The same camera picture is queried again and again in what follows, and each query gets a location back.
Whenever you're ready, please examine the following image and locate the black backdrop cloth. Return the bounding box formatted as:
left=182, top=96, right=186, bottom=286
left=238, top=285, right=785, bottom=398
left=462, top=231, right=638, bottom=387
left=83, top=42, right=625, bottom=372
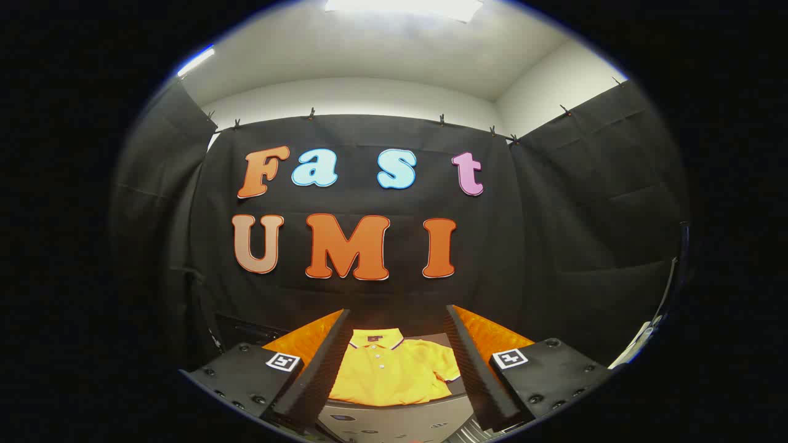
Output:
left=111, top=77, right=689, bottom=370

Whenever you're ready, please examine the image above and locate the yellow polo shirt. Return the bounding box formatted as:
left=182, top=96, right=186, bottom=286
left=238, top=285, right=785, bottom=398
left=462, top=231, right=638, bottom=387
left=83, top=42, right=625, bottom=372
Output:
left=329, top=328, right=462, bottom=407

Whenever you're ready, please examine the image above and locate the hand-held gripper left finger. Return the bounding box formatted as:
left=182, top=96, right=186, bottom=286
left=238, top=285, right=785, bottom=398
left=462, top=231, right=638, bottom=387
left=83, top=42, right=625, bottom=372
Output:
left=179, top=309, right=353, bottom=431

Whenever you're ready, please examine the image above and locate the small ceiling light panel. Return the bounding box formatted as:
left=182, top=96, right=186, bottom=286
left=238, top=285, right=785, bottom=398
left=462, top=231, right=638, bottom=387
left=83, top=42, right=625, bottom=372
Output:
left=177, top=47, right=217, bottom=78

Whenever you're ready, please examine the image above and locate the large ceiling light panel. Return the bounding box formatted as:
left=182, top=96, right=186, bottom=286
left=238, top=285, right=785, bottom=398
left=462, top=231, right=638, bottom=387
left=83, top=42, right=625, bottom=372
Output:
left=325, top=0, right=484, bottom=23

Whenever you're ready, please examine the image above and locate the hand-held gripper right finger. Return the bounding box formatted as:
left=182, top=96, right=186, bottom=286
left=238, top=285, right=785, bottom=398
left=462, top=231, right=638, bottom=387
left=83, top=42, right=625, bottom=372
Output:
left=443, top=304, right=615, bottom=433

